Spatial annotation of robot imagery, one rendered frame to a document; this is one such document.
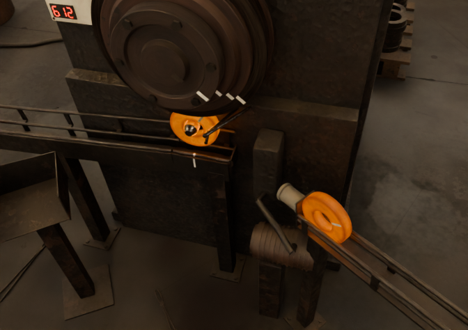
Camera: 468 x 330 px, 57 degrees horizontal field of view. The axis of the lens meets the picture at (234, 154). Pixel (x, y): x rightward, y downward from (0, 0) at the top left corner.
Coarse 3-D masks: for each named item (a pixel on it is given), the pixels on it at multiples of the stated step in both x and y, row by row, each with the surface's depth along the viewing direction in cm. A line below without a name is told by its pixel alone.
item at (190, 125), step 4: (188, 120) 130; (192, 120) 130; (188, 124) 129; (192, 124) 129; (196, 124) 130; (184, 128) 130; (188, 128) 129; (192, 128) 129; (196, 128) 130; (188, 132) 129; (192, 132) 129; (196, 132) 130
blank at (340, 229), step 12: (312, 204) 119; (324, 204) 114; (336, 204) 114; (312, 216) 122; (336, 216) 113; (348, 216) 114; (324, 228) 121; (336, 228) 116; (348, 228) 114; (336, 240) 119
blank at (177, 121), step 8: (176, 120) 132; (184, 120) 131; (200, 120) 129; (208, 120) 128; (216, 120) 130; (176, 128) 134; (208, 128) 130; (184, 136) 136; (192, 136) 135; (200, 136) 134; (216, 136) 132; (192, 144) 138; (200, 144) 137; (208, 144) 135
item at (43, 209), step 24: (0, 168) 138; (24, 168) 142; (48, 168) 145; (0, 192) 145; (24, 192) 145; (48, 192) 144; (0, 216) 140; (24, 216) 139; (48, 216) 137; (0, 240) 133; (48, 240) 150; (72, 264) 163; (72, 288) 184; (96, 288) 184; (72, 312) 177
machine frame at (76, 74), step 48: (288, 0) 108; (336, 0) 105; (384, 0) 110; (96, 48) 138; (288, 48) 118; (336, 48) 114; (96, 96) 146; (288, 96) 130; (336, 96) 125; (240, 144) 143; (288, 144) 137; (336, 144) 131; (144, 192) 180; (192, 192) 170; (240, 192) 161; (336, 192) 146; (192, 240) 197; (240, 240) 185
